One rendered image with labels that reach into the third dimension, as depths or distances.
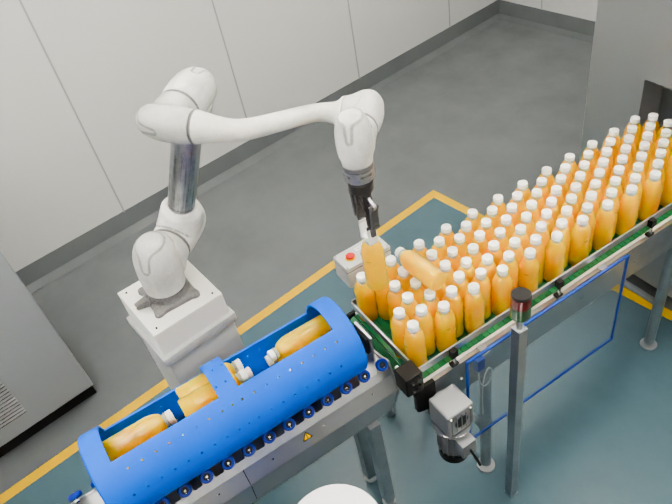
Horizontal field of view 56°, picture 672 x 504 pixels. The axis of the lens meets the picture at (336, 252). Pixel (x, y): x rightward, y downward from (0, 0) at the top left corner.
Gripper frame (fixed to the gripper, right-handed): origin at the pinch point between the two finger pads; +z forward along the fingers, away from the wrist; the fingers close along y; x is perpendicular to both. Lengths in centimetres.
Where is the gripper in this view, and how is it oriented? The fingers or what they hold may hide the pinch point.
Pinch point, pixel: (368, 231)
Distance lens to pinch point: 196.2
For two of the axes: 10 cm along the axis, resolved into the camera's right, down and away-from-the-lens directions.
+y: 5.1, 5.1, -6.9
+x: 8.5, -4.4, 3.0
